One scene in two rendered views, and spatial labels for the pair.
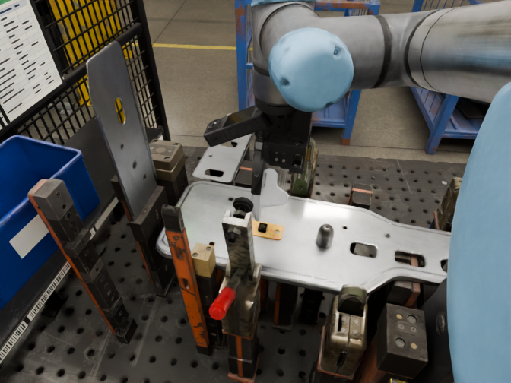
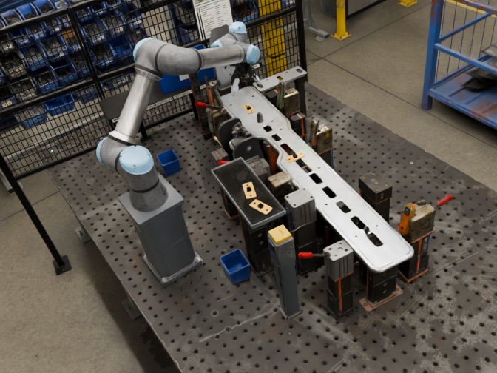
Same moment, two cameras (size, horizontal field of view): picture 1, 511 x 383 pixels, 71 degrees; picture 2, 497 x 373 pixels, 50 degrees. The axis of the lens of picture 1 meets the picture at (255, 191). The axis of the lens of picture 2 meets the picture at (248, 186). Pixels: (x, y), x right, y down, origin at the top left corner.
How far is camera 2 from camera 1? 2.25 m
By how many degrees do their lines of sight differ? 40
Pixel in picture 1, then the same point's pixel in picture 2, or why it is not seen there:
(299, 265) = (244, 121)
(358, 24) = (229, 42)
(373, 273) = (259, 134)
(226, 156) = (271, 82)
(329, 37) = (219, 43)
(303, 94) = not seen: hidden behind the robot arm
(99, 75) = (215, 34)
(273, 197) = (235, 88)
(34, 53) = (224, 16)
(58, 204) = not seen: hidden behind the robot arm
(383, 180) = (379, 144)
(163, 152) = not seen: hidden behind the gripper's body
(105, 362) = (194, 141)
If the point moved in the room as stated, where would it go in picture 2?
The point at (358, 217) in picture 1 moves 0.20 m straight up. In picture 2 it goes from (281, 121) to (276, 85)
